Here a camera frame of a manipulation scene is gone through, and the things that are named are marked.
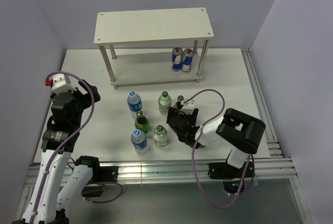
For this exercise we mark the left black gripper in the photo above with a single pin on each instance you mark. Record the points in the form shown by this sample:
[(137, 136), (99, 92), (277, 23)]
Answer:
[(87, 102)]

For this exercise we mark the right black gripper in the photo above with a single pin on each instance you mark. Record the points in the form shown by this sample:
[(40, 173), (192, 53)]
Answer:
[(193, 117)]

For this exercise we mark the green glass bottle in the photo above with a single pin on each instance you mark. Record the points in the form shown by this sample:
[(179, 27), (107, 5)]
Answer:
[(178, 105)]

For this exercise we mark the pocari sweat bottle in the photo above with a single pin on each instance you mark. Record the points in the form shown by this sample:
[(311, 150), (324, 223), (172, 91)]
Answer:
[(139, 141), (134, 102)]

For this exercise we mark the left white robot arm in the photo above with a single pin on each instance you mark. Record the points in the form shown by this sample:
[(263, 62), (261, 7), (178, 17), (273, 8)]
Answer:
[(50, 203)]

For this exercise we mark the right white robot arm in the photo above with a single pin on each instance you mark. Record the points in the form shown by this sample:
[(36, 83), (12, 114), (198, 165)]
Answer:
[(244, 132)]

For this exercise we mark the beige two-tier shelf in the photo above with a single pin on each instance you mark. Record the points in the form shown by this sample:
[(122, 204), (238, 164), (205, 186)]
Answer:
[(152, 26)]

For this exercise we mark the front clear glass bottle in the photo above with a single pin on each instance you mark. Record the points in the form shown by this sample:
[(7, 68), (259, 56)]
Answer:
[(160, 136)]

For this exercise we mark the clear glass bottle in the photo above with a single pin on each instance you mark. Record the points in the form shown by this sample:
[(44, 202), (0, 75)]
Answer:
[(164, 102), (160, 136)]

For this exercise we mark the rear clear glass bottle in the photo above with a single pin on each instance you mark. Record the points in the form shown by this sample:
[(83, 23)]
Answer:
[(164, 102)]

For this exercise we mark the green bottle gold neck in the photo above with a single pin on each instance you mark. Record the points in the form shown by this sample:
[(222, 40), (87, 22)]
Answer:
[(141, 122)]

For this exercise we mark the right red bull can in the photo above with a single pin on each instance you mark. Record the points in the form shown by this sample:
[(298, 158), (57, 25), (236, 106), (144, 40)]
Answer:
[(187, 59)]

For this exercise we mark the red bull can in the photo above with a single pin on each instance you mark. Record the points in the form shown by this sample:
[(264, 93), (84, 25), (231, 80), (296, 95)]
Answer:
[(187, 59), (177, 58)]

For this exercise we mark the left red bull can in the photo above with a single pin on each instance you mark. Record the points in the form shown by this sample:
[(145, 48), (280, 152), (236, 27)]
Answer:
[(177, 58)]

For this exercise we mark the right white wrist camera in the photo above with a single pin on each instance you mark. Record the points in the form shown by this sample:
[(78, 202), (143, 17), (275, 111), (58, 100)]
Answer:
[(187, 106)]

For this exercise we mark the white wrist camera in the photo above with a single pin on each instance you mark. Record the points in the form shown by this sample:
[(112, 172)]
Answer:
[(60, 83), (187, 106)]

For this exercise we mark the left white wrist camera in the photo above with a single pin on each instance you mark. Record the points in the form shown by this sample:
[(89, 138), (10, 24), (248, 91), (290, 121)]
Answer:
[(60, 83)]

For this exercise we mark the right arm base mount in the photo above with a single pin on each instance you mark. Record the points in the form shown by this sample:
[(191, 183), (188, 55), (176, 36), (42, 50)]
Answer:
[(223, 171)]

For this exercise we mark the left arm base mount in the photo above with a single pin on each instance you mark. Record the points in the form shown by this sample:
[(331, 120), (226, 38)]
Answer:
[(106, 174)]

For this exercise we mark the aluminium frame rail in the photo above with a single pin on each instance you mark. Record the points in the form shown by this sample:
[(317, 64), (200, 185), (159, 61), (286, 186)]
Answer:
[(228, 70)]

